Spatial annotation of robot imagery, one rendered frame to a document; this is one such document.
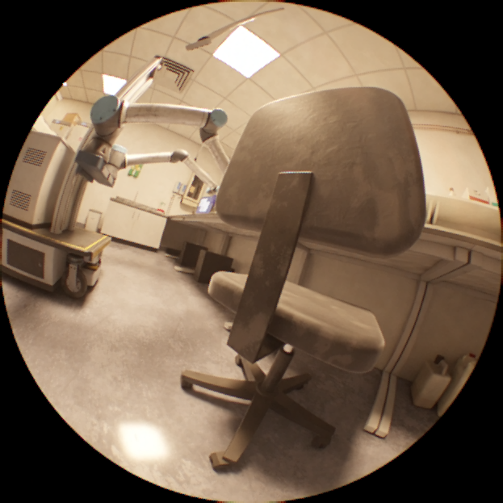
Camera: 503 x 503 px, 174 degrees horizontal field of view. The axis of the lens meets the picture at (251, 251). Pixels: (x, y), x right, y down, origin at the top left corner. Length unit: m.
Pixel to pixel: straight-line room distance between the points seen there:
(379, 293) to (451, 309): 0.63
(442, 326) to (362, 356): 1.22
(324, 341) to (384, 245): 0.16
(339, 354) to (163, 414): 0.53
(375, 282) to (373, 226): 1.17
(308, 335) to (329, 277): 1.22
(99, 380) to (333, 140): 0.87
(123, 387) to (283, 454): 0.55
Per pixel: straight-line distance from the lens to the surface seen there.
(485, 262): 0.67
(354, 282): 1.40
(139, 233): 3.26
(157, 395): 0.67
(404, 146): 0.29
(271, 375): 0.56
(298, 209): 0.23
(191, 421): 0.62
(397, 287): 1.37
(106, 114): 0.90
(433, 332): 1.45
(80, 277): 1.09
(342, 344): 0.27
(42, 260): 1.08
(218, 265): 2.13
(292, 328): 0.28
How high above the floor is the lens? 0.55
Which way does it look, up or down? level
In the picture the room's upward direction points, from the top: 17 degrees clockwise
